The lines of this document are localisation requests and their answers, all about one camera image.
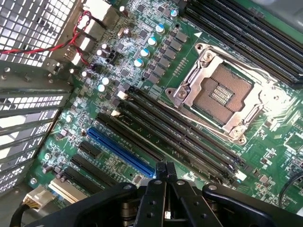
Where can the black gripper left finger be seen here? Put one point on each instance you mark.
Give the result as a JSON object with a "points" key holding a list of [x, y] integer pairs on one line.
{"points": [[151, 203]]}

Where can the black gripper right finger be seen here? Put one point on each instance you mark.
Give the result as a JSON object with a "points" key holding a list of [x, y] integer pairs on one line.
{"points": [[189, 203]]}

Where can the black RAM slot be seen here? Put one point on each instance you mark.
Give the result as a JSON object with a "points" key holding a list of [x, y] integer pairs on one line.
{"points": [[236, 13], [177, 121], [236, 23], [236, 34], [177, 150], [177, 130], [177, 140], [236, 44]]}

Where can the blue expansion slot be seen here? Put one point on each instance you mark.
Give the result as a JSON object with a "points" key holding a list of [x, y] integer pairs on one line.
{"points": [[120, 152]]}

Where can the long black expansion slot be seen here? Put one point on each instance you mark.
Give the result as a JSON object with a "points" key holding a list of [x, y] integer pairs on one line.
{"points": [[130, 137]]}

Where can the short black expansion slot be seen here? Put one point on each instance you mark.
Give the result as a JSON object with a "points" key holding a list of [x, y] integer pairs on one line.
{"points": [[90, 149]]}

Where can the beige expansion slot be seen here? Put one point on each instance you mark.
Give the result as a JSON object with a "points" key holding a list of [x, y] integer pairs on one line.
{"points": [[67, 190]]}

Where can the green motherboard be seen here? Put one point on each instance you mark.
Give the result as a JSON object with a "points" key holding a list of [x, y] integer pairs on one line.
{"points": [[260, 146]]}

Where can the silver CPU socket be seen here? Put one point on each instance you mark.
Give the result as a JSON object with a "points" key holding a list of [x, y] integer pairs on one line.
{"points": [[222, 94]]}

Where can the silver blue-top capacitor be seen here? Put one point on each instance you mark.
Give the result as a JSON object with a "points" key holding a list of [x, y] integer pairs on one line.
{"points": [[174, 13], [105, 81], [145, 52], [160, 28], [101, 88], [152, 41], [138, 63]]}

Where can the metal rear port block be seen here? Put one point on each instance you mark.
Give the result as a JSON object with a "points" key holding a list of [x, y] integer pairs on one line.
{"points": [[92, 27], [99, 9], [85, 43]]}

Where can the grey metal PC case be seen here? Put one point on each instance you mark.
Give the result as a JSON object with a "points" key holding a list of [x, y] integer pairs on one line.
{"points": [[23, 26]]}

